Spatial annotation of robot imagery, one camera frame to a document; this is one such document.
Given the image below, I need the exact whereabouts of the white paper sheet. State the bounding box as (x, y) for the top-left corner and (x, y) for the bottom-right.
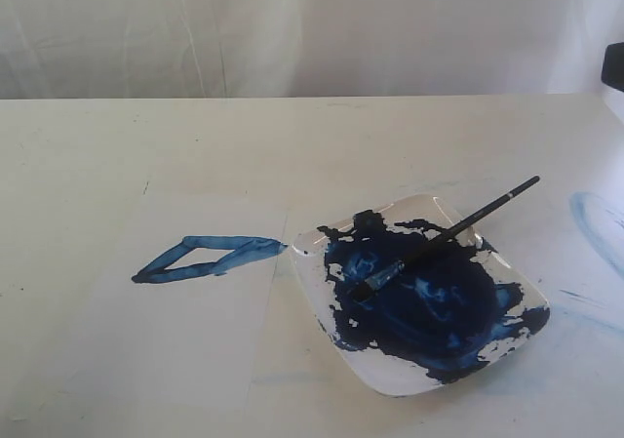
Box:
(71, 194), (286, 403)

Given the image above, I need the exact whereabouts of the black paintbrush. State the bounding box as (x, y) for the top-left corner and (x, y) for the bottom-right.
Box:
(350, 176), (540, 302)

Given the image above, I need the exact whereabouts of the white backdrop cloth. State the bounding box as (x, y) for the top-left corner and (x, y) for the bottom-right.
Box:
(1, 0), (623, 99)

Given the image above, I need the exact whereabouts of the white square paint plate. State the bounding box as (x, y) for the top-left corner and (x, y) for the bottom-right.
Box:
(292, 194), (550, 396)

